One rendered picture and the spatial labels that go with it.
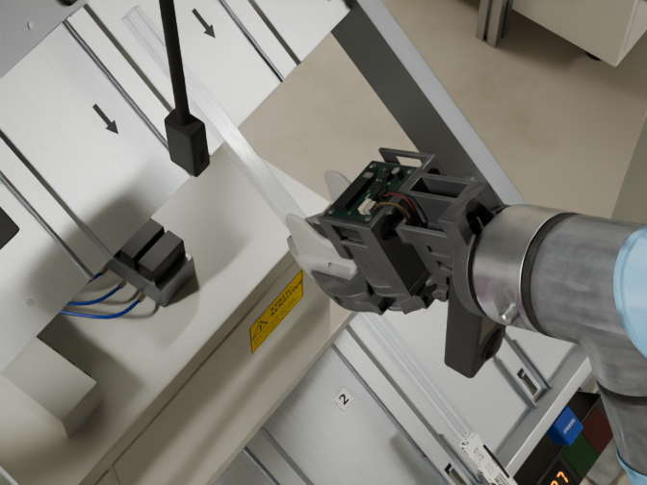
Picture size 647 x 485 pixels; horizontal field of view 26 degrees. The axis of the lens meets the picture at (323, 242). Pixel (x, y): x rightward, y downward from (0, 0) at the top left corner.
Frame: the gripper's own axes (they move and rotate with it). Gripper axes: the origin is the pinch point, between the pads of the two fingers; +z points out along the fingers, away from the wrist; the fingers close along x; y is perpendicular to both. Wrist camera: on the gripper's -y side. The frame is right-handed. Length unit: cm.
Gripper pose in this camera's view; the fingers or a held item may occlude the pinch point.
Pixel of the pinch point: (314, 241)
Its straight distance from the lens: 102.2
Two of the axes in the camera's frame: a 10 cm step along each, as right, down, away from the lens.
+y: -4.5, -7.1, -5.3
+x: -6.1, 6.8, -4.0
